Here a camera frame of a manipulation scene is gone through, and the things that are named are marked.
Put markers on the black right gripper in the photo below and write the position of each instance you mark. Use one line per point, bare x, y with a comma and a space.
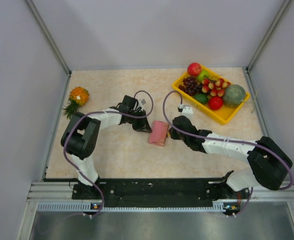
174, 135

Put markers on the green netted melon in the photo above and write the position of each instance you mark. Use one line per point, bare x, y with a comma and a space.
234, 95

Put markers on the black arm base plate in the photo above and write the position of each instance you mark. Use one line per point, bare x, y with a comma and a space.
158, 192

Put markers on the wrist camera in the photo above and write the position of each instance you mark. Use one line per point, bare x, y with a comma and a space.
141, 103
185, 110

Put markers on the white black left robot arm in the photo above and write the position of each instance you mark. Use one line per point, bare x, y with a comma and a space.
81, 134

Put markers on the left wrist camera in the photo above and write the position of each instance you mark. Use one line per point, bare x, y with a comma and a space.
141, 103

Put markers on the pink express box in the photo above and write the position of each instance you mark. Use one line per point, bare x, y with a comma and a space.
159, 132

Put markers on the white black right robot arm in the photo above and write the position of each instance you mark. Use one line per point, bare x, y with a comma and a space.
268, 165

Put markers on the red tomato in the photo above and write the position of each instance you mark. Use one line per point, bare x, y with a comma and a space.
215, 103

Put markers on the dark purple grape bunch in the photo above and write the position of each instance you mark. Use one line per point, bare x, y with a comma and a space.
190, 86

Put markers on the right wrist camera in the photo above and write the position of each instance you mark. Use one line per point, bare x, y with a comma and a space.
185, 110

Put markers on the red-yellow cherry bunch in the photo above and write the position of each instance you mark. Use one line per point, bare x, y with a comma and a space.
214, 87

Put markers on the yellow plastic tray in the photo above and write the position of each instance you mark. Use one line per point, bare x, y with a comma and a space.
224, 114

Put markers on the green apple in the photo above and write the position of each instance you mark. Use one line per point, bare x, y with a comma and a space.
204, 74

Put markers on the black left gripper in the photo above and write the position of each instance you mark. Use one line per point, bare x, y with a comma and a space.
142, 126

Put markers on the orange toy pineapple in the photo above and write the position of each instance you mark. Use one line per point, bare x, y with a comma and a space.
78, 97

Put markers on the white slotted cable duct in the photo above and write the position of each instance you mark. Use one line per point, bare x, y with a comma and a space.
91, 207

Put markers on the red apple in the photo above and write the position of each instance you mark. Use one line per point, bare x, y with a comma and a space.
194, 69

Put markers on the green lime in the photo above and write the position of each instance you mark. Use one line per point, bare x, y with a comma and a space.
201, 98

